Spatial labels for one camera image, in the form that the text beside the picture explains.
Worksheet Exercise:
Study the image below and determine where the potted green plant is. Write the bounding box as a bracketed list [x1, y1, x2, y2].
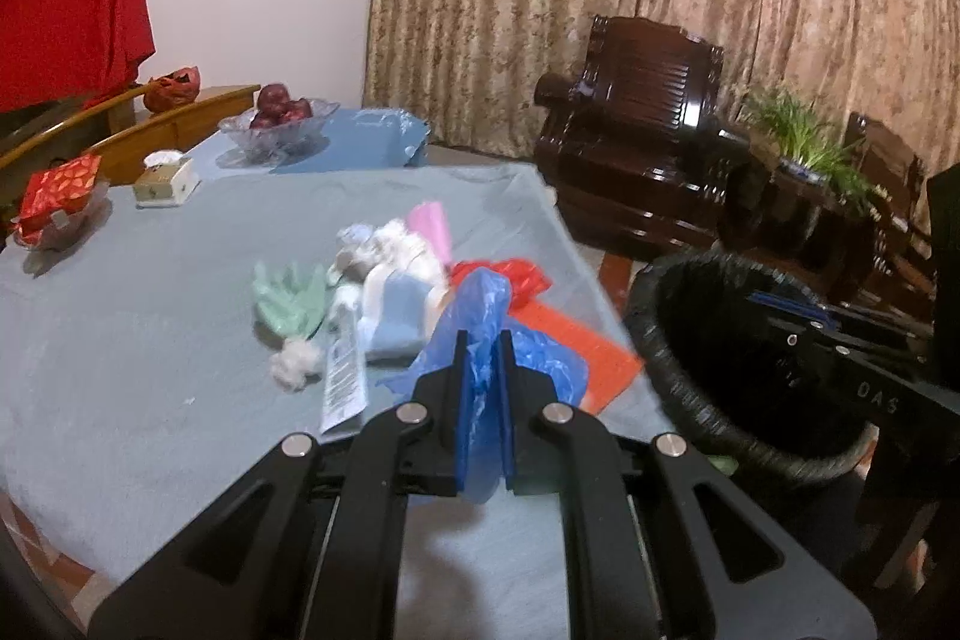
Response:
[742, 85, 875, 214]

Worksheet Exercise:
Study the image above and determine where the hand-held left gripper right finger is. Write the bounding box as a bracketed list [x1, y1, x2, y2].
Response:
[495, 331, 878, 640]

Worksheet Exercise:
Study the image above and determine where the grey tablecloth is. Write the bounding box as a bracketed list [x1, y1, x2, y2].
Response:
[0, 160, 721, 640]

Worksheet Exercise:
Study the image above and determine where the red mesh bag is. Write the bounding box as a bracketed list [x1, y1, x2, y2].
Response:
[142, 66, 202, 115]

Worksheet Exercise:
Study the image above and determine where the light brown wooden chair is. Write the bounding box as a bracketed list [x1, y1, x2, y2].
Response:
[0, 83, 261, 191]

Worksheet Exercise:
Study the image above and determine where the glass fruit bowl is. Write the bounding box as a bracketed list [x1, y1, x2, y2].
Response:
[217, 98, 340, 167]

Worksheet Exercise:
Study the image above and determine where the orange flat plastic sheet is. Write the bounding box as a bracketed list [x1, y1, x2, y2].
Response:
[510, 299, 646, 416]

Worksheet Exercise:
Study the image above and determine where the pink plastic piece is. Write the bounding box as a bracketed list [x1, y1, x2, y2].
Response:
[409, 200, 456, 270]

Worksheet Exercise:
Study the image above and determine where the crumpled tissue with blue print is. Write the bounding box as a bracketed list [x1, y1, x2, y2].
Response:
[334, 222, 378, 276]

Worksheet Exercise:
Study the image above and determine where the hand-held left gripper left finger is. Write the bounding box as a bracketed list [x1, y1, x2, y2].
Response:
[88, 329, 492, 640]

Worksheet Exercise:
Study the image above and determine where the red plastic bag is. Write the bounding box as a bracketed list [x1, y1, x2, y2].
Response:
[448, 257, 552, 315]

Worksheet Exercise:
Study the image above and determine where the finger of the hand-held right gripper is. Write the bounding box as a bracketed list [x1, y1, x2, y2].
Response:
[746, 289, 852, 342]

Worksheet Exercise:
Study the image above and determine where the black trash bin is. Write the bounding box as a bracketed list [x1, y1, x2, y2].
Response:
[624, 250, 878, 491]

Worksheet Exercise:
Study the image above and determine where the blue plastic table cover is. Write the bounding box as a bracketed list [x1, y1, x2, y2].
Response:
[184, 106, 430, 175]

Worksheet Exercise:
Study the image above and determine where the white printed tube wrapper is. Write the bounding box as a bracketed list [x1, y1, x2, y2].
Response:
[321, 284, 368, 435]

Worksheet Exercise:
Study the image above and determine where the small white tissue box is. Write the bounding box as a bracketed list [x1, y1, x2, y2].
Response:
[133, 151, 201, 210]

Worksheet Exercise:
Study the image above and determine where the red patterned packet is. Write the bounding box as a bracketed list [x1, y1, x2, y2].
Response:
[16, 154, 102, 240]

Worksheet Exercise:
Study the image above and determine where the red cloth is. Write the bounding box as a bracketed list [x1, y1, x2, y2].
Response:
[0, 0, 156, 115]

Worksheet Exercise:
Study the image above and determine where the blue plastic bag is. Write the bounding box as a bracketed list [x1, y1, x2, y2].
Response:
[375, 269, 590, 506]

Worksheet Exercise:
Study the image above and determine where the crumpled white plastic bag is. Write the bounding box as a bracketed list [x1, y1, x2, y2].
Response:
[373, 218, 445, 286]

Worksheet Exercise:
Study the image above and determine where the green crumpled wrapper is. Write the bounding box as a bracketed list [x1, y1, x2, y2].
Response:
[251, 260, 338, 348]

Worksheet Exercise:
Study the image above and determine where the dark wooden side table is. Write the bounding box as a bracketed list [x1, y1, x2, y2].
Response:
[720, 160, 878, 304]

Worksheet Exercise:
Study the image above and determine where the small white tissue ball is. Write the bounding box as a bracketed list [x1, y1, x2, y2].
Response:
[270, 340, 320, 393]

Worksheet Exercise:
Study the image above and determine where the dark wooden armchair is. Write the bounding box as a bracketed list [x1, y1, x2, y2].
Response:
[534, 14, 751, 259]

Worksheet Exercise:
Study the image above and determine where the light blue and white packet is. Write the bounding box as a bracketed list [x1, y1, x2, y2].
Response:
[358, 269, 445, 361]

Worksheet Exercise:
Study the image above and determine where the dark wooden chair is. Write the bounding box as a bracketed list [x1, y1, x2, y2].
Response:
[847, 111, 938, 311]

